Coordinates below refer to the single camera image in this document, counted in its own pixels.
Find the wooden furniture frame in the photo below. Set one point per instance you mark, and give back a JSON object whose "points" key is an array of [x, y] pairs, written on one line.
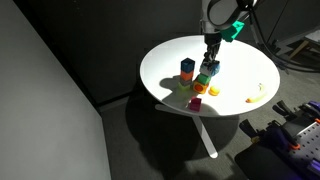
{"points": [[305, 43]]}

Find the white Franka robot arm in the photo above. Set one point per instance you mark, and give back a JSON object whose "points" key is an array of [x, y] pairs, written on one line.
{"points": [[221, 13]]}

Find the blue block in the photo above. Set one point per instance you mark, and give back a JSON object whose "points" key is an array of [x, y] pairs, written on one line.
{"points": [[188, 65]]}

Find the magenta cube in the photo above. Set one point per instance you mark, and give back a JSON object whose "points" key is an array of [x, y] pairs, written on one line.
{"points": [[195, 104]]}

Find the grey block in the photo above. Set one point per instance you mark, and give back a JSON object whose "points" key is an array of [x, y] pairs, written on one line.
{"points": [[185, 81]]}

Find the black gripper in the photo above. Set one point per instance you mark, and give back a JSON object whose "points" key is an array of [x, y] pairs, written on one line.
{"points": [[212, 40]]}

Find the white table leg base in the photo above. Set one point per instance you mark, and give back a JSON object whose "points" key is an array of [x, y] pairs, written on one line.
{"points": [[201, 133]]}

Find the plain orange block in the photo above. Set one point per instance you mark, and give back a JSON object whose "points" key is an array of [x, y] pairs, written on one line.
{"points": [[186, 75]]}

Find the purple clamp with orange tip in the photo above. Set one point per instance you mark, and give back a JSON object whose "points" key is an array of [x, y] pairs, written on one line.
{"points": [[283, 138]]}

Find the yellow round toy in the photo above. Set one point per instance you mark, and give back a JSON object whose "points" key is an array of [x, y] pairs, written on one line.
{"points": [[214, 90]]}

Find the perforated metal breadboard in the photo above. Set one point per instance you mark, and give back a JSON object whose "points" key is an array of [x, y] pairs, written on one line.
{"points": [[308, 143]]}

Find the black clamp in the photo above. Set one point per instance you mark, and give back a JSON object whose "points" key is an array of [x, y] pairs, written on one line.
{"points": [[252, 129], [286, 110]]}

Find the light green block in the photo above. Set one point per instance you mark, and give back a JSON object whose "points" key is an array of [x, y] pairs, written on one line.
{"points": [[183, 86]]}

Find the black platform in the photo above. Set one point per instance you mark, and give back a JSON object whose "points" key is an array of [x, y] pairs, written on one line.
{"points": [[263, 165]]}

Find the yellow banana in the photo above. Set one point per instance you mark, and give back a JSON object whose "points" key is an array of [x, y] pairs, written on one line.
{"points": [[258, 95]]}

